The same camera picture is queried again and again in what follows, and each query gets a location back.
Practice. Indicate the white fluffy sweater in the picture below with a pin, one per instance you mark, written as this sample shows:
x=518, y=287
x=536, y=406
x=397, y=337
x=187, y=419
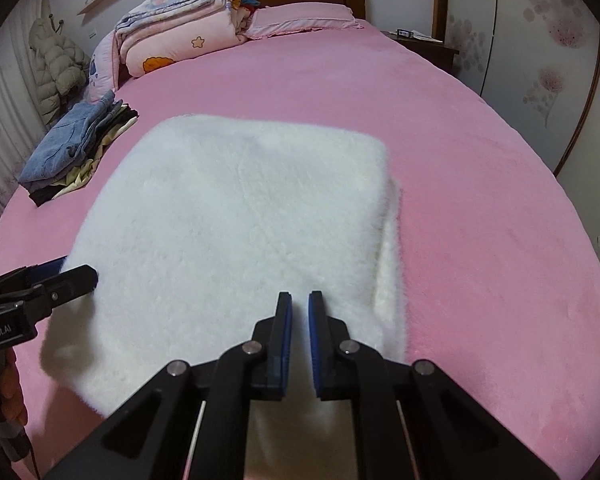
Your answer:
x=230, y=210

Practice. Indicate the person's left hand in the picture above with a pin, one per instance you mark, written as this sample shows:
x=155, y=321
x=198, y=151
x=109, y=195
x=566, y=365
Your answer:
x=12, y=390

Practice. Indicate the folded blue jeans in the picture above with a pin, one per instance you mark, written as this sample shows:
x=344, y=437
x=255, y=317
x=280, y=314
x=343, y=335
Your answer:
x=65, y=145

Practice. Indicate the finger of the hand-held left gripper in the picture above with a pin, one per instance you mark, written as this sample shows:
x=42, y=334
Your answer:
x=75, y=280
x=50, y=264

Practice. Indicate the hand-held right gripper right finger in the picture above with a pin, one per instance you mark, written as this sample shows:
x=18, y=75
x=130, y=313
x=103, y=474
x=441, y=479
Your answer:
x=314, y=330

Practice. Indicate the pile of folded clothes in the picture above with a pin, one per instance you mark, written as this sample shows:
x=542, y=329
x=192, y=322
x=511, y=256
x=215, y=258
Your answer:
x=115, y=127

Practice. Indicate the pink white patterned pillow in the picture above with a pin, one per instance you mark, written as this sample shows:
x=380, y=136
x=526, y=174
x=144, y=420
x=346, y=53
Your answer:
x=105, y=67

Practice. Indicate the white curtain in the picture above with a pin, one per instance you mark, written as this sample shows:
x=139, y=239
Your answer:
x=5, y=135

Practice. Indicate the pink cartoon folded quilt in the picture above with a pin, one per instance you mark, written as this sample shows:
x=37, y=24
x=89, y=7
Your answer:
x=180, y=45

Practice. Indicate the papers on nightstand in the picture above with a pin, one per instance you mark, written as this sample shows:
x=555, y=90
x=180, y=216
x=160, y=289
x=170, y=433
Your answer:
x=415, y=34

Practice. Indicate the floral sliding door wardrobe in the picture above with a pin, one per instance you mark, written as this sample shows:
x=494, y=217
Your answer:
x=530, y=35

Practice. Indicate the folded pale yellow garment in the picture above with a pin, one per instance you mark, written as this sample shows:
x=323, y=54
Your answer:
x=80, y=177

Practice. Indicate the pink bed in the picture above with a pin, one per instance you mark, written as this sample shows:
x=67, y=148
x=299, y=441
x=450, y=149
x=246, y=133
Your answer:
x=480, y=160

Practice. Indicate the beige puffer jacket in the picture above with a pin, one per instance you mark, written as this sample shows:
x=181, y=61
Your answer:
x=55, y=70

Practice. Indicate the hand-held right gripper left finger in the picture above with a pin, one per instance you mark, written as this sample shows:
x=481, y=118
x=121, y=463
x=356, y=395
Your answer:
x=286, y=330

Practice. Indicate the dark wooden nightstand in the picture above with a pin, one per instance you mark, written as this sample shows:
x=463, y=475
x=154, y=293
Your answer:
x=437, y=55

